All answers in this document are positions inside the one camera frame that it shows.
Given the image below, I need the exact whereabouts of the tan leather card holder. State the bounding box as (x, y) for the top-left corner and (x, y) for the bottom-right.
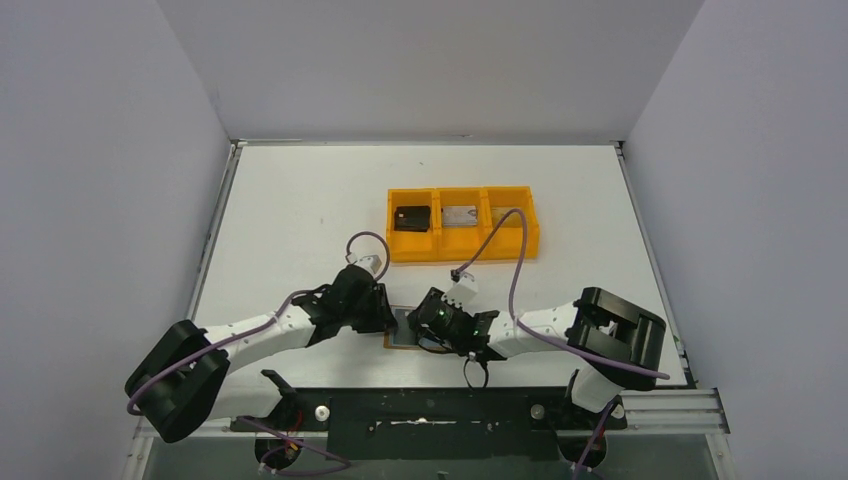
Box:
(383, 305), (452, 354)

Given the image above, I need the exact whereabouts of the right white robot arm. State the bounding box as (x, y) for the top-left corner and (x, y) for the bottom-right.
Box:
(407, 287), (668, 427)

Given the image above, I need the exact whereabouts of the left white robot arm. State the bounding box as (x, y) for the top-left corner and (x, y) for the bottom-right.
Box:
(124, 255), (397, 443)

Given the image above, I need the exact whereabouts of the black credit card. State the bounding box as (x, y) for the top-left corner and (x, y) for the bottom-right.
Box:
(392, 205), (431, 233)

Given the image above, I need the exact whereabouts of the silver credit card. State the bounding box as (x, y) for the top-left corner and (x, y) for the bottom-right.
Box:
(441, 205), (478, 228)

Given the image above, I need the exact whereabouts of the orange three-compartment tray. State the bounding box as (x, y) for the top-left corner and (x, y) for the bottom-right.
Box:
(386, 186), (540, 263)

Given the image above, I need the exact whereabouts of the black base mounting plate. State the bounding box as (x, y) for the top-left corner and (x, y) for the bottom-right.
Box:
(230, 385), (628, 473)

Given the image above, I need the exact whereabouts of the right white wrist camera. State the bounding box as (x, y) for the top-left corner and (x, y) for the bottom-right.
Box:
(441, 272), (479, 308)

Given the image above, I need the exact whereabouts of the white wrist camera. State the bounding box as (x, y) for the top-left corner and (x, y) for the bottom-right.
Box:
(441, 272), (479, 308)
(345, 253), (383, 279)

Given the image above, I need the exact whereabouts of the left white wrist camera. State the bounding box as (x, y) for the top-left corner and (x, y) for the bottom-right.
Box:
(345, 253), (383, 279)

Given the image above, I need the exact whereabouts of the aluminium frame rail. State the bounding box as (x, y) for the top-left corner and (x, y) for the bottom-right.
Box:
(120, 140), (246, 479)

